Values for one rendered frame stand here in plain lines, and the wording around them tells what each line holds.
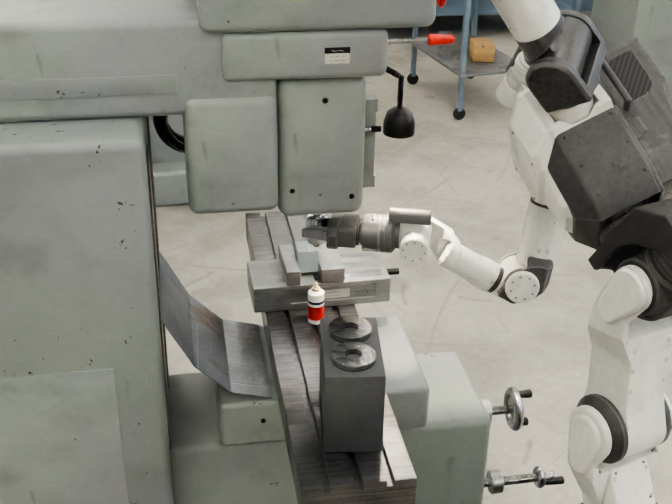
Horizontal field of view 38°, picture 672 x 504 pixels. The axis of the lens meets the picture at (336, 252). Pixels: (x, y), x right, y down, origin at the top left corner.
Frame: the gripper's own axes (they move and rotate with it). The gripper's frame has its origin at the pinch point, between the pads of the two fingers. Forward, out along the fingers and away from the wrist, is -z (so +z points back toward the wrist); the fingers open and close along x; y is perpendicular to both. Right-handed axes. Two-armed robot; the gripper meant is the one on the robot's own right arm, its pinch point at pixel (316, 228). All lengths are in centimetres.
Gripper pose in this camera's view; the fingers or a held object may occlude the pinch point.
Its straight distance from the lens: 227.7
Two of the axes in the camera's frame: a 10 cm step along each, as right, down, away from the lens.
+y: -0.1, 8.8, 4.7
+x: -1.6, 4.6, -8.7
